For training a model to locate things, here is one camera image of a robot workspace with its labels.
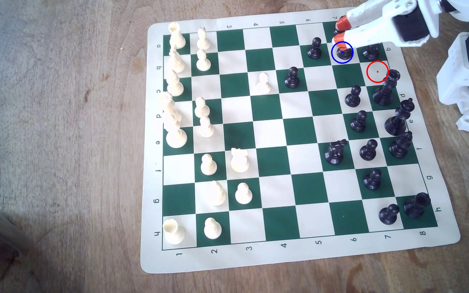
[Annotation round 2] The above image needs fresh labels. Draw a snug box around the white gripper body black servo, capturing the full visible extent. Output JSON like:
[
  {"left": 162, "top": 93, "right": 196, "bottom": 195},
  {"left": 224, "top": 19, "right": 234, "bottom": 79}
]
[{"left": 391, "top": 0, "right": 441, "bottom": 47}]

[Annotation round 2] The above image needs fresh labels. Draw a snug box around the white chess pawn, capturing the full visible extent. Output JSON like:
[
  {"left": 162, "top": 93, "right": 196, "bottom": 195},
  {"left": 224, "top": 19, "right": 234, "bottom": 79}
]
[
  {"left": 256, "top": 72, "right": 272, "bottom": 95},
  {"left": 235, "top": 182, "right": 253, "bottom": 205},
  {"left": 204, "top": 217, "right": 222, "bottom": 240},
  {"left": 200, "top": 154, "right": 218, "bottom": 176},
  {"left": 196, "top": 50, "right": 212, "bottom": 72},
  {"left": 194, "top": 97, "right": 211, "bottom": 119},
  {"left": 199, "top": 116, "right": 216, "bottom": 138},
  {"left": 197, "top": 28, "right": 211, "bottom": 51}
]

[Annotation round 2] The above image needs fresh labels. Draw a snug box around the black chess knight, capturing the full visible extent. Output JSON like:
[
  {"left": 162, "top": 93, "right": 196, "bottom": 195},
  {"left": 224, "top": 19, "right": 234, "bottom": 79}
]
[
  {"left": 324, "top": 139, "right": 348, "bottom": 165},
  {"left": 362, "top": 43, "right": 381, "bottom": 62}
]

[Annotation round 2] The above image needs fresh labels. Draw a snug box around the white chess bishop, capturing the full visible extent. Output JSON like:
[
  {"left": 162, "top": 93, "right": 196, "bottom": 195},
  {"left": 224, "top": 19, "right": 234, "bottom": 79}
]
[
  {"left": 207, "top": 180, "right": 227, "bottom": 206},
  {"left": 166, "top": 69, "right": 185, "bottom": 97}
]

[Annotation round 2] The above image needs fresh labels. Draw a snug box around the white chess knight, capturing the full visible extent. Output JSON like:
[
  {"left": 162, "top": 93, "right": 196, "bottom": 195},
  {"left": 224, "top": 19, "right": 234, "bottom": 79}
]
[
  {"left": 168, "top": 46, "right": 186, "bottom": 74},
  {"left": 230, "top": 148, "right": 250, "bottom": 173}
]

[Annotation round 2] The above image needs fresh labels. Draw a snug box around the black chess bishop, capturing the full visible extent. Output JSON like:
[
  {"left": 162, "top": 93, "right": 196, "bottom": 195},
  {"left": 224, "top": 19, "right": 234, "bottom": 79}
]
[
  {"left": 335, "top": 43, "right": 353, "bottom": 62},
  {"left": 389, "top": 131, "right": 413, "bottom": 159}
]

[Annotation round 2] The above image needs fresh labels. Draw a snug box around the white chess queen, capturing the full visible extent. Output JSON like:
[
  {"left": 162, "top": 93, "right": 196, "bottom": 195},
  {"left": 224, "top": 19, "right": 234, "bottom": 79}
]
[{"left": 159, "top": 92, "right": 182, "bottom": 123}]

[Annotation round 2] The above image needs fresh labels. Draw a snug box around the green white chess mat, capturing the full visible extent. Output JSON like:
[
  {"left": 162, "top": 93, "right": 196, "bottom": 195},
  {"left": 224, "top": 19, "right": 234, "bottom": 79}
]
[{"left": 140, "top": 7, "right": 461, "bottom": 274}]

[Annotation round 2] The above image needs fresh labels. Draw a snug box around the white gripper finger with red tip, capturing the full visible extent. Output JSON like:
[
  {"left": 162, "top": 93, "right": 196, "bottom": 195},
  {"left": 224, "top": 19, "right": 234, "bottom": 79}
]
[
  {"left": 333, "top": 20, "right": 398, "bottom": 50},
  {"left": 337, "top": 0, "right": 416, "bottom": 32}
]

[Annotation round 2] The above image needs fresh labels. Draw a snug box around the black chess queen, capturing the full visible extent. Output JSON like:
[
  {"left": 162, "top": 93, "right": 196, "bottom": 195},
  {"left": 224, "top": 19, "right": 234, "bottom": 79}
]
[{"left": 372, "top": 69, "right": 401, "bottom": 106}]

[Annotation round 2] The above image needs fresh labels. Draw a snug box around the black chess king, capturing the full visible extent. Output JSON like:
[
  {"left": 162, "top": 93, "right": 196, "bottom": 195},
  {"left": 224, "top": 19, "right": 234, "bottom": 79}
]
[{"left": 384, "top": 98, "right": 415, "bottom": 136}]

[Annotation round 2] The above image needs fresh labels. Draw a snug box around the white chess king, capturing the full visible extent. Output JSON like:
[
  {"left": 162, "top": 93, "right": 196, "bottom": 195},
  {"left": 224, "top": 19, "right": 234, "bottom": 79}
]
[{"left": 164, "top": 110, "right": 188, "bottom": 149}]

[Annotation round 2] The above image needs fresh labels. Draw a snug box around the black chess rook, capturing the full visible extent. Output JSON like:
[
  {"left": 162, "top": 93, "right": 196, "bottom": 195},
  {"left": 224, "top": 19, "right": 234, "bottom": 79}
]
[{"left": 404, "top": 192, "right": 431, "bottom": 219}]

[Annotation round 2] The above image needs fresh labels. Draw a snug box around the white chess rook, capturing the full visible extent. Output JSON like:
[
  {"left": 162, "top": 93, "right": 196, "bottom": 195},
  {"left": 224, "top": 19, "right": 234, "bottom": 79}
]
[
  {"left": 168, "top": 22, "right": 186, "bottom": 50},
  {"left": 163, "top": 218, "right": 186, "bottom": 245}
]

